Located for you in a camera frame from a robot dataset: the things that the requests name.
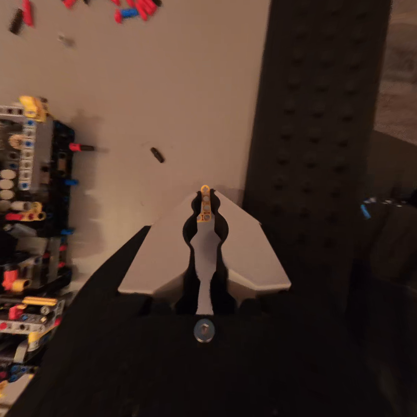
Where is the small yellow angled beam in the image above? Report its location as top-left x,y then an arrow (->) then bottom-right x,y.
197,185 -> 213,223

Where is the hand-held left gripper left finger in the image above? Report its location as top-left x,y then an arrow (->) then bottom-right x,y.
118,192 -> 199,308

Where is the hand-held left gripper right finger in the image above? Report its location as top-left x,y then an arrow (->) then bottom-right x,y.
212,190 -> 291,300

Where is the partly built yellow toy car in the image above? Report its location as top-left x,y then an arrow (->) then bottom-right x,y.
0,95 -> 96,402

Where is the black perforated pad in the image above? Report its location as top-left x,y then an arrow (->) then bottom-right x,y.
243,0 -> 394,314

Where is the small heap of coloured pins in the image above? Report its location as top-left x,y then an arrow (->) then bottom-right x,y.
8,0 -> 163,36

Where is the grey desk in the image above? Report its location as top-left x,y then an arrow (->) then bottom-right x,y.
0,0 -> 271,408

